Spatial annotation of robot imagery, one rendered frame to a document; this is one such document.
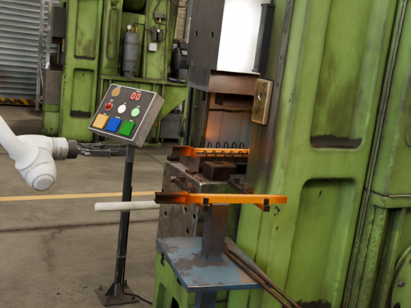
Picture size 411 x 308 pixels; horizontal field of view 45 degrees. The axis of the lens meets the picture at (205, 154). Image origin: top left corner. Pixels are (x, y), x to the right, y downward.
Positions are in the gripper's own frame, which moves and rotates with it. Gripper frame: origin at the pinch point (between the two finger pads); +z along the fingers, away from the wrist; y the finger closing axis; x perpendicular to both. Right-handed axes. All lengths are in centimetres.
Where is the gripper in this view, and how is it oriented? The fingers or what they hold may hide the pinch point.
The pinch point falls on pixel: (116, 150)
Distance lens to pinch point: 209.0
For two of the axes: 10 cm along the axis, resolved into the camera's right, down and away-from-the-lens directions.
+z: 8.8, 0.2, 4.7
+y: 4.5, 2.4, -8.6
